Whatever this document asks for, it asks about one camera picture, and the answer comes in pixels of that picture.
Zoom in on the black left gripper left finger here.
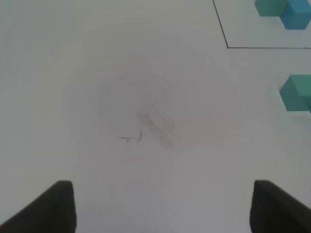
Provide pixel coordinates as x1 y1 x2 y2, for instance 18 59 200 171
0 181 77 233

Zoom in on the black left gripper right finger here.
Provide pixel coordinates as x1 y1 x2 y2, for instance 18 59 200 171
249 180 311 233

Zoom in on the green template block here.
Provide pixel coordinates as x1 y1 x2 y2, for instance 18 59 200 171
255 0 287 17

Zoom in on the blue template block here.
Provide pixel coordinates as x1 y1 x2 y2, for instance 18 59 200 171
280 0 311 30

